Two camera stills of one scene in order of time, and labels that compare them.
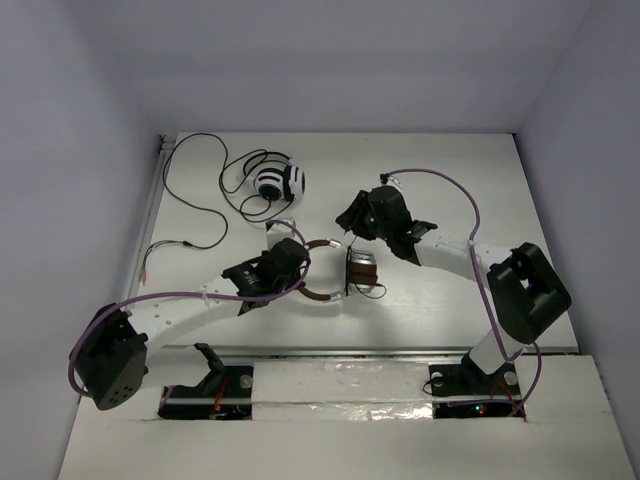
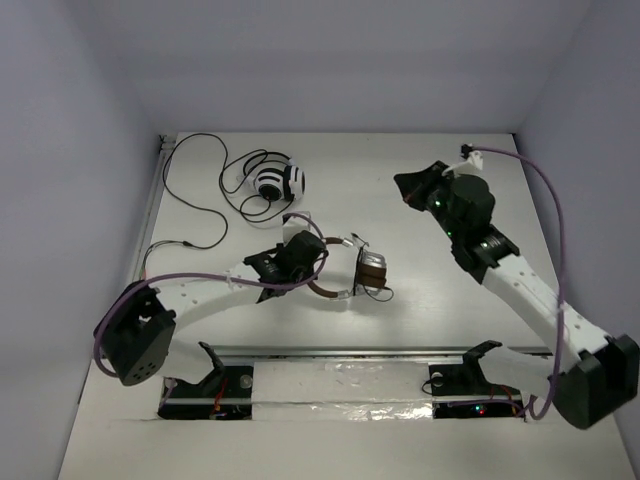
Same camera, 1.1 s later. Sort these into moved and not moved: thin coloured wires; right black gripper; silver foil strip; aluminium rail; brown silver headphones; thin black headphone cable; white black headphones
Moved: right black gripper; brown silver headphones; thin black headphone cable
Not moved: silver foil strip; white black headphones; thin coloured wires; aluminium rail
